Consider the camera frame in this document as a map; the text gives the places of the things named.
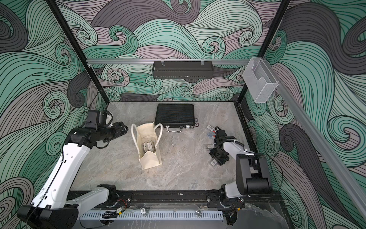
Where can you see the red label refill case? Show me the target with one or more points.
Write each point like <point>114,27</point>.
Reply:
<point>211,128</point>

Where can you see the white slotted cable duct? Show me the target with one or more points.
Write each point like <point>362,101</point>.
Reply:
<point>172,215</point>

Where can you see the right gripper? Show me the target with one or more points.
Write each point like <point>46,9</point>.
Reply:
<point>220,160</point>

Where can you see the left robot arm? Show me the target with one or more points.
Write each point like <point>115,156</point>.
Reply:
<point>50,208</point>

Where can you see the aluminium rail wall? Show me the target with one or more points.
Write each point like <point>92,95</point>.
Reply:
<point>131,61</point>
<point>341,172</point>

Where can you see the aluminium rail right wall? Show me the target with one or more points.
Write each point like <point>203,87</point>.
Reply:
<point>341,172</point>

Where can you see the black wall shelf tray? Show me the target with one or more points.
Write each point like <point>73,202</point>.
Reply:
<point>182,70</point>

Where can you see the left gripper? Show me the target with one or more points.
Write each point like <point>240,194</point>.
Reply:
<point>119,130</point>

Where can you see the aluminium rail back wall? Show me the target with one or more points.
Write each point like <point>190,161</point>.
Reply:
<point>131,61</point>

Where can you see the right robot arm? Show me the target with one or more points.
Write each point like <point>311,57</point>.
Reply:
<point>252,174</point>

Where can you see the black metal briefcase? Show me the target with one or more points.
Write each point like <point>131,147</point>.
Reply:
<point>175,116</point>

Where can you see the cream canvas tote bag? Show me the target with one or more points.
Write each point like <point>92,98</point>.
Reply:
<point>146,138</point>

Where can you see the clear acrylic wall holder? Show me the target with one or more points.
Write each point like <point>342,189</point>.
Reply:
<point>260,79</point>

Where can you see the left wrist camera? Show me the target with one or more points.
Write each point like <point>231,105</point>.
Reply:
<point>98,119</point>

